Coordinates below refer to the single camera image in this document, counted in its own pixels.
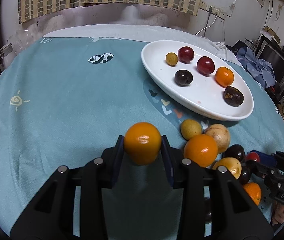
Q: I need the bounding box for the person's right hand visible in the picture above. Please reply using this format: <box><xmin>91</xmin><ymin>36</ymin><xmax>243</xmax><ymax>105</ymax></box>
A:
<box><xmin>271</xmin><ymin>202</ymin><xmax>284</xmax><ymax>225</ymax></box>

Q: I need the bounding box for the teal printed tablecloth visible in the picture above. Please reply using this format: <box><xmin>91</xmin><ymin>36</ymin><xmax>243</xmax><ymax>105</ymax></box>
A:
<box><xmin>0</xmin><ymin>37</ymin><xmax>284</xmax><ymax>239</ymax></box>

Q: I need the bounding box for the black monitor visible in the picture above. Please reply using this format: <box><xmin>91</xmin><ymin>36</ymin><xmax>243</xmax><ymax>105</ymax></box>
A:
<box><xmin>255</xmin><ymin>36</ymin><xmax>284</xmax><ymax>82</ymax></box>

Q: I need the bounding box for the yellow round fruit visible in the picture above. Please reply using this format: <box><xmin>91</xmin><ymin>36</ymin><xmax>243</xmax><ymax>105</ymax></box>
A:
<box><xmin>212</xmin><ymin>157</ymin><xmax>242</xmax><ymax>179</ymax></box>

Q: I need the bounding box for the tan round passion fruit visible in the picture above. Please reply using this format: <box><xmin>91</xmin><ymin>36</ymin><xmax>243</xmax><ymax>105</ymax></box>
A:
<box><xmin>204</xmin><ymin>124</ymin><xmax>231</xmax><ymax>154</ymax></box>

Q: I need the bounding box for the white oval plate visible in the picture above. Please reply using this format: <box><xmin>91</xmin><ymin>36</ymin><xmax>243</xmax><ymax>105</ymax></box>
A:
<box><xmin>141</xmin><ymin>40</ymin><xmax>254</xmax><ymax>121</ymax></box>

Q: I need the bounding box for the blue clothes pile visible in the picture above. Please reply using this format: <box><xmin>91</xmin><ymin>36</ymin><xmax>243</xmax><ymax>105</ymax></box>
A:
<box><xmin>236</xmin><ymin>47</ymin><xmax>276</xmax><ymax>88</ymax></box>

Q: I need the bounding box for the dark plum on plate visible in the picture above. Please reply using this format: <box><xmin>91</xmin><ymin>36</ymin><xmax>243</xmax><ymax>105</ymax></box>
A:
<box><xmin>174</xmin><ymin>69</ymin><xmax>193</xmax><ymax>86</ymax></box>

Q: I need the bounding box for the white cloth under tablecloth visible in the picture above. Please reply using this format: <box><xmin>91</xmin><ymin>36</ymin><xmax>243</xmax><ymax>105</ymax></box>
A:
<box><xmin>44</xmin><ymin>24</ymin><xmax>241</xmax><ymax>66</ymax></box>

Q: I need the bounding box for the glossy orange round fruit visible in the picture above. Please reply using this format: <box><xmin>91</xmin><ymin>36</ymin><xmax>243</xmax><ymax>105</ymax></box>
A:
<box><xmin>124</xmin><ymin>122</ymin><xmax>161</xmax><ymax>166</ymax></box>

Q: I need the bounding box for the orange tangerine with stem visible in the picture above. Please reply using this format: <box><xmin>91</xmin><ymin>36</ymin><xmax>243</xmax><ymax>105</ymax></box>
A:
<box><xmin>243</xmin><ymin>182</ymin><xmax>262</xmax><ymax>206</ymax></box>

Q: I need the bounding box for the white wall socket strip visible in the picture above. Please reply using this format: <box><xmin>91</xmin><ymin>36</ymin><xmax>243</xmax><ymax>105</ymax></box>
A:
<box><xmin>199</xmin><ymin>1</ymin><xmax>227</xmax><ymax>20</ymax></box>

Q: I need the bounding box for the orange tangerine on plate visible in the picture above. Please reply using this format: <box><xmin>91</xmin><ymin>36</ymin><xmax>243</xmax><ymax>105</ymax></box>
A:
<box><xmin>214</xmin><ymin>67</ymin><xmax>235</xmax><ymax>88</ymax></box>

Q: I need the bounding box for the dark brown passion fruit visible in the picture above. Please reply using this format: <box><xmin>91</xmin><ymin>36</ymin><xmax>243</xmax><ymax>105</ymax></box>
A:
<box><xmin>223</xmin><ymin>86</ymin><xmax>244</xmax><ymax>107</ymax></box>

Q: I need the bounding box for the white kettle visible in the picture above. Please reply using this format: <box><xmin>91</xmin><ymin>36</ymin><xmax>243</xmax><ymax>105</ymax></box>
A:
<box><xmin>0</xmin><ymin>43</ymin><xmax>17</xmax><ymax>72</ymax></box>

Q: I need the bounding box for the dark plum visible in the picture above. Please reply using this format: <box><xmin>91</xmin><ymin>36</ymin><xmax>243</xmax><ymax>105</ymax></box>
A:
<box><xmin>222</xmin><ymin>144</ymin><xmax>245</xmax><ymax>162</ymax></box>
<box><xmin>174</xmin><ymin>69</ymin><xmax>193</xmax><ymax>86</ymax></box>
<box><xmin>237</xmin><ymin>163</ymin><xmax>252</xmax><ymax>185</ymax></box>

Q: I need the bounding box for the red plum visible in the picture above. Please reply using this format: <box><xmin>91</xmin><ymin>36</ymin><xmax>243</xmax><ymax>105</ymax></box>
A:
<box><xmin>178</xmin><ymin>46</ymin><xmax>194</xmax><ymax>63</ymax></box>
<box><xmin>197</xmin><ymin>56</ymin><xmax>215</xmax><ymax>76</ymax></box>
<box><xmin>245</xmin><ymin>152</ymin><xmax>260</xmax><ymax>163</ymax></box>

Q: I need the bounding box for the white power cable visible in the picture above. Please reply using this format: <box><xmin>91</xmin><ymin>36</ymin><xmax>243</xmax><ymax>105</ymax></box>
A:
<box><xmin>194</xmin><ymin>0</ymin><xmax>237</xmax><ymax>37</ymax></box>

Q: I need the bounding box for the red plum front on plate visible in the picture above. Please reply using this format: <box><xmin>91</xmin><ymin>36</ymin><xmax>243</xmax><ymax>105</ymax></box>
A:
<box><xmin>197</xmin><ymin>56</ymin><xmax>215</xmax><ymax>76</ymax></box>

